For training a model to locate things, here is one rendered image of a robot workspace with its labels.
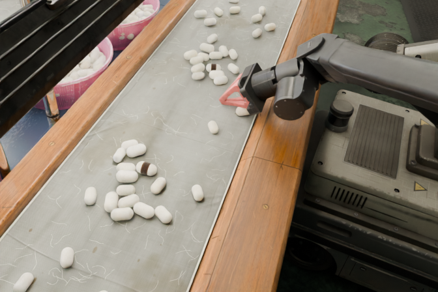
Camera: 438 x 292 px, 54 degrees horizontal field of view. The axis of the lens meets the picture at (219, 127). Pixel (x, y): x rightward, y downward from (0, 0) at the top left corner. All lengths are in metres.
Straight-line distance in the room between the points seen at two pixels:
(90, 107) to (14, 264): 0.34
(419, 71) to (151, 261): 0.47
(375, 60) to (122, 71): 0.55
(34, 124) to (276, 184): 0.55
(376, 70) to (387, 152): 0.71
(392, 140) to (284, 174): 0.68
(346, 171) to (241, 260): 0.65
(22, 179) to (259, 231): 0.40
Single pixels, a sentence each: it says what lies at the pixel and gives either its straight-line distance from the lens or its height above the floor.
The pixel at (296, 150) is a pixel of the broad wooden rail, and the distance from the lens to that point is 0.83.
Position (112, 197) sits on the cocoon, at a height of 0.76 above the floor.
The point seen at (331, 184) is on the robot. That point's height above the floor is 0.43.
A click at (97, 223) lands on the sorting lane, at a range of 0.73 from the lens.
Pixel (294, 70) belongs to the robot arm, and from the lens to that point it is 0.82.
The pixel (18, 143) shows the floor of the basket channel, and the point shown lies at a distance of 0.99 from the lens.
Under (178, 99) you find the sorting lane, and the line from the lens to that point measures 0.95.
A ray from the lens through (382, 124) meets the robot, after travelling 1.45.
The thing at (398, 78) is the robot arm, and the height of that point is 1.01.
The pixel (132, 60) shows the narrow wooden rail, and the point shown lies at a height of 0.76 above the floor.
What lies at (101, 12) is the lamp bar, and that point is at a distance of 0.57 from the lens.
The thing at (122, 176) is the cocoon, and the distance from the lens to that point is 0.77.
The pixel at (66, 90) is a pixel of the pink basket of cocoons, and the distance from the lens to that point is 0.99.
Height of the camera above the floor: 1.33
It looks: 42 degrees down
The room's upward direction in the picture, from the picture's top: 6 degrees clockwise
